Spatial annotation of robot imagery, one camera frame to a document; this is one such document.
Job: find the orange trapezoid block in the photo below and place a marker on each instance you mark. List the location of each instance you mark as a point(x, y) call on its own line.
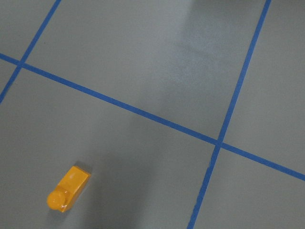
point(67, 191)

